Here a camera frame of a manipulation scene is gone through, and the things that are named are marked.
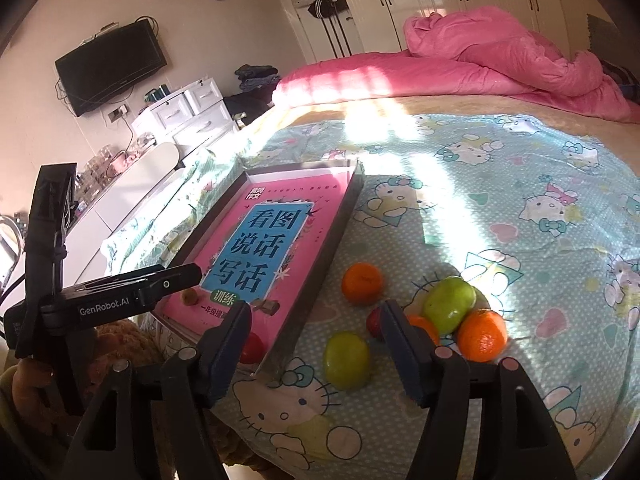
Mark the person's left hand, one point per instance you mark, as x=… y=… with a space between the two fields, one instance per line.
x=33 y=420

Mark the Hello Kitty blue blanket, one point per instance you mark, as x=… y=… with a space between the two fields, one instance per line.
x=544 y=224

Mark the green apple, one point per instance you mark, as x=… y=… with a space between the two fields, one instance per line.
x=347 y=361
x=447 y=303

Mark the white drawer cabinet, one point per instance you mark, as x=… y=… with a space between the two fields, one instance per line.
x=190 y=117

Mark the shallow dark cardboard tray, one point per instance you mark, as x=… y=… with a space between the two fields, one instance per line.
x=272 y=254

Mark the green apple in pile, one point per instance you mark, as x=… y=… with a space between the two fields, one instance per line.
x=447 y=303

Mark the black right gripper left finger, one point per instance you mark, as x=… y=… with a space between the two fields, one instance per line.
x=193 y=380

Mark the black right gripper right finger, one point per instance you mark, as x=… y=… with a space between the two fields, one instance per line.
x=518 y=438

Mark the white low counter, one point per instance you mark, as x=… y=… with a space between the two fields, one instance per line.
x=117 y=204

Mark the pink bed sheet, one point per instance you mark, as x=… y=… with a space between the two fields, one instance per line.
x=390 y=75

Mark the pink Chinese workbook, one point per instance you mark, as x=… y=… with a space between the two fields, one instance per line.
x=260 y=254

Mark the small brown fruit in tray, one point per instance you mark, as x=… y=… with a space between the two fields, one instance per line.
x=189 y=296

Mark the pink crumpled duvet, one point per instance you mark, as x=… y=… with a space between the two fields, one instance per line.
x=488 y=52

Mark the pile of dark clothes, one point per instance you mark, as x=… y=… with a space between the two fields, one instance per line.
x=257 y=83

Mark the black wall television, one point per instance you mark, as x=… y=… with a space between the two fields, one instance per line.
x=97 y=71

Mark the red cherry tomato left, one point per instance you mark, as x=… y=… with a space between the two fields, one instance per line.
x=373 y=323

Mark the orange mandarin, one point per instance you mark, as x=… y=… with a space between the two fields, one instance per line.
x=482 y=336
x=362 y=284
x=425 y=329

